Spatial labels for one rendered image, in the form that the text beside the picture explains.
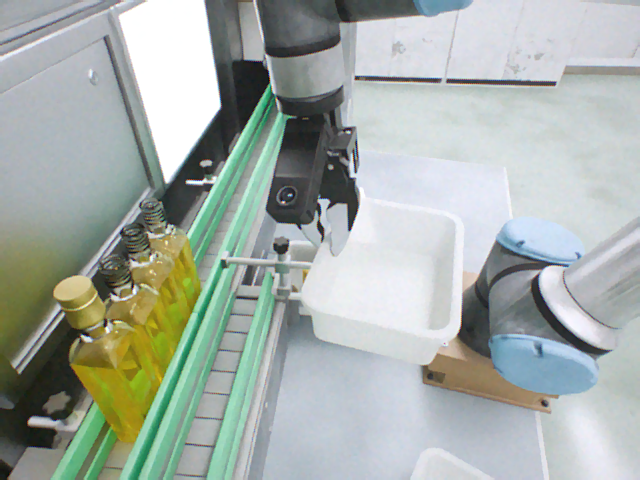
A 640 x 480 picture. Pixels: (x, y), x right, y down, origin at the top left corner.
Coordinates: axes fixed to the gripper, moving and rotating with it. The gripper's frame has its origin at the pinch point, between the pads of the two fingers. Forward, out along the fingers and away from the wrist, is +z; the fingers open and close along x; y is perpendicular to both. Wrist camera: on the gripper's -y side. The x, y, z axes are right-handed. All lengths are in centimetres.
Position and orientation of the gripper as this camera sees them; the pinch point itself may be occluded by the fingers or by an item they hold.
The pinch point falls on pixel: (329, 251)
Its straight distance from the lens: 54.0
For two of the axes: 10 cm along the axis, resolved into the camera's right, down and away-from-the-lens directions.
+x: -9.6, -0.4, 2.7
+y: 2.4, -6.2, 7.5
